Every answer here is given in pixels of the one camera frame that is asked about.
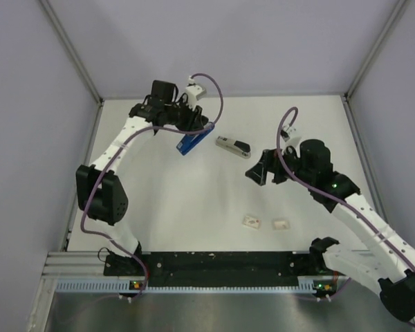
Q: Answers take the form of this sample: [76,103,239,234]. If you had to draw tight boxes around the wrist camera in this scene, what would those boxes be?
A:
[280,125,302,148]
[185,77,207,107]

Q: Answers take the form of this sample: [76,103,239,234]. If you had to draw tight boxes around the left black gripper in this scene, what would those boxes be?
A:
[164,97,205,136]

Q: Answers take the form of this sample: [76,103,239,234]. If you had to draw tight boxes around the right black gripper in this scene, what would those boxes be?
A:
[246,144,314,186]

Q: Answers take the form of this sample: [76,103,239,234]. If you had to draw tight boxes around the grey black stapler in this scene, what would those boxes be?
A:
[215,136,251,159]

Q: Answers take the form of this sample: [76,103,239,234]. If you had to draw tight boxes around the staple box with red dot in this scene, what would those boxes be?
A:
[242,215,261,230]

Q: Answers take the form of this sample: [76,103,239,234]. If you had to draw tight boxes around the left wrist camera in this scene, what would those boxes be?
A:
[185,77,207,107]

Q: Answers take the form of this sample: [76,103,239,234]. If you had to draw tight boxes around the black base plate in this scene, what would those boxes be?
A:
[103,250,336,288]

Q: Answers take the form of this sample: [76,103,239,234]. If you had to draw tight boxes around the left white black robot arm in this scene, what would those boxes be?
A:
[75,78,209,275]

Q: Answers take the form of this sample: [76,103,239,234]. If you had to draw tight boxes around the grey slotted cable duct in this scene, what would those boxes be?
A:
[55,277,335,294]

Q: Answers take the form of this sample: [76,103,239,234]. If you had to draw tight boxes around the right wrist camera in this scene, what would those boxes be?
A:
[280,125,302,148]

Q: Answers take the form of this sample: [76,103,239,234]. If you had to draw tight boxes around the aluminium frame rail front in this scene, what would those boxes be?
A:
[41,250,108,278]

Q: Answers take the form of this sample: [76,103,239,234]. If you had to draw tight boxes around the blue stapler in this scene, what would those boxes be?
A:
[176,122,215,156]

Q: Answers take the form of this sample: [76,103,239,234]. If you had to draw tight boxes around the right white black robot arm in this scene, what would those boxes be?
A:
[245,139,415,322]

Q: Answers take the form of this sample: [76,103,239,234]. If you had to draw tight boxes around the aluminium corner post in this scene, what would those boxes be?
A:
[343,0,412,101]
[37,0,103,105]

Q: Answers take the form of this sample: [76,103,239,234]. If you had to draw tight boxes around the left aluminium corner post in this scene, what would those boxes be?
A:
[37,0,103,105]

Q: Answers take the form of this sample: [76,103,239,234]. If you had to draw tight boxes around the right aluminium corner post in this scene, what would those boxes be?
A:
[343,0,412,101]

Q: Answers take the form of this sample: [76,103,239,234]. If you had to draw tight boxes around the small white staple box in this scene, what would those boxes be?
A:
[272,219,291,231]

